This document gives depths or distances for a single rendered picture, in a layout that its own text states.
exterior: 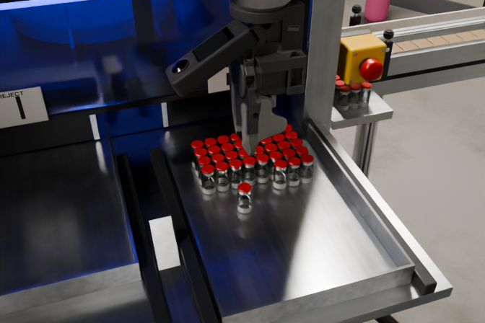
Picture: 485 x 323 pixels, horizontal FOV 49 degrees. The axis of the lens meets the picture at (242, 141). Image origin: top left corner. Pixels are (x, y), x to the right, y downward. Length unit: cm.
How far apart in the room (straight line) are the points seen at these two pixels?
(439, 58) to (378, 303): 66
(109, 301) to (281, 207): 29
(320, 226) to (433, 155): 173
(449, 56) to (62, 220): 86
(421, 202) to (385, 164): 26
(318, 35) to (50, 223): 52
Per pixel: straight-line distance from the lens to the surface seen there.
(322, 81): 97
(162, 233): 75
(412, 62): 121
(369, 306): 73
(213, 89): 90
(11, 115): 88
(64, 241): 82
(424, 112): 280
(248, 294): 72
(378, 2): 351
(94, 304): 74
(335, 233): 81
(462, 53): 128
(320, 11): 90
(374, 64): 96
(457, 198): 232
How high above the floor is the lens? 146
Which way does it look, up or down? 36 degrees down
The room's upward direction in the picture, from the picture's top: straight up
